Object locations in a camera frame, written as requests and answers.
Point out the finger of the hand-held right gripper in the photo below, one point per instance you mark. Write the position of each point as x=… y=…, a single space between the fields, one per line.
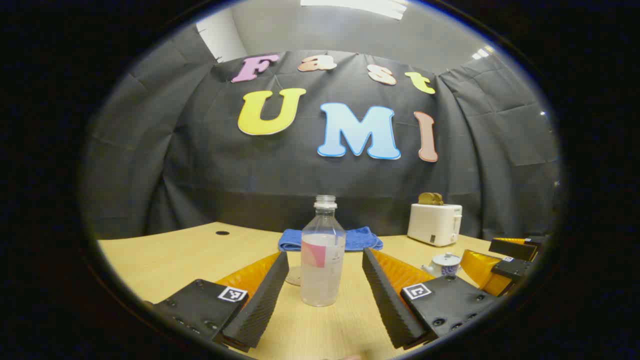
x=515 y=250
x=512 y=270

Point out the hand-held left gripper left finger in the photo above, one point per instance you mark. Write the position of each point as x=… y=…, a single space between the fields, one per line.
x=260 y=300

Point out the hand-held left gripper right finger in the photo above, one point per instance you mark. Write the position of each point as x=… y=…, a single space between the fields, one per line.
x=387 y=300

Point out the white blue-flower teacup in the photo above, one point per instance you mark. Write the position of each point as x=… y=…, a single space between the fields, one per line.
x=442 y=271

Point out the clear plastic water bottle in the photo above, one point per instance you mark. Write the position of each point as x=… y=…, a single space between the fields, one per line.
x=322 y=265

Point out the folded blue towel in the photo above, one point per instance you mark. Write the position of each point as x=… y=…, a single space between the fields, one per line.
x=361 y=239

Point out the white toaster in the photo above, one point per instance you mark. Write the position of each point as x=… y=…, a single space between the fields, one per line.
x=434 y=222

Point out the brown toast slices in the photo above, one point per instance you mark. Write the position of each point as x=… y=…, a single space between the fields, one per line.
x=430 y=199

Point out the ceiling light panel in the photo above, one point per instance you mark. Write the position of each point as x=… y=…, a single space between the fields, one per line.
x=360 y=6

